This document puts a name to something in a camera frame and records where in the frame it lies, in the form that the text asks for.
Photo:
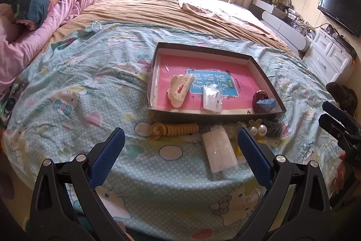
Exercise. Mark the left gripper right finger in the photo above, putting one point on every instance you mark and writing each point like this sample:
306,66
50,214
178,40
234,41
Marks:
296,203

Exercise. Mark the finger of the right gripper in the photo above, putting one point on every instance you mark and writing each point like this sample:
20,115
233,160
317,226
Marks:
337,109
342,128

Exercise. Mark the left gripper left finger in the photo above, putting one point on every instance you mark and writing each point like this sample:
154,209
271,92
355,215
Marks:
52,216

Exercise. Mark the pearl hair ornament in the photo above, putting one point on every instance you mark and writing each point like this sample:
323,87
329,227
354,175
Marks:
257,128

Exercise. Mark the clear plastic packet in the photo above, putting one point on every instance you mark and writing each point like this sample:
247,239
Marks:
219,150

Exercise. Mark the dark blue bead bag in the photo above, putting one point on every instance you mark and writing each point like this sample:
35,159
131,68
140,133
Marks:
274,128

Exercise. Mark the right hand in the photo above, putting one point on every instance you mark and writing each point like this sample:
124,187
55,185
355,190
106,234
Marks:
339,180

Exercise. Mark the white drawer cabinet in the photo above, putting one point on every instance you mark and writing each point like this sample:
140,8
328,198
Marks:
328,59

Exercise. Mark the blue small box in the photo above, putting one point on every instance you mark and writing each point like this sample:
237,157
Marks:
266,105

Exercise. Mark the white dressing table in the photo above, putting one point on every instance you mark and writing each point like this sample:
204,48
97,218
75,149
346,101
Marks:
275,20

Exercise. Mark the pink book in tray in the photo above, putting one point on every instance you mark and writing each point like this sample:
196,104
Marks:
235,81

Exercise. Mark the black television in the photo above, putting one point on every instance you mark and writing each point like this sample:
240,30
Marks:
344,12

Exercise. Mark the small clear earring bag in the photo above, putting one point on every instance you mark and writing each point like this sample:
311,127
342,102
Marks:
212,99

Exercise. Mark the hello kitty bed sheet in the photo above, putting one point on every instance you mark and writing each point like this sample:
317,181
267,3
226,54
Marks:
96,79

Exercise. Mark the dark shallow box tray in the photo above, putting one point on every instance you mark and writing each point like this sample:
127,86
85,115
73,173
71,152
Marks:
266,88

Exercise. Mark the cream hair claw clip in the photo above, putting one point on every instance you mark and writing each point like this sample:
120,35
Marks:
178,89

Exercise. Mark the pink quilt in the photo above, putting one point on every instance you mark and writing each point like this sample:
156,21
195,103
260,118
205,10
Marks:
19,47

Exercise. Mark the tan bed blanket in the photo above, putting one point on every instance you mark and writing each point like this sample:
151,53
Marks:
206,16

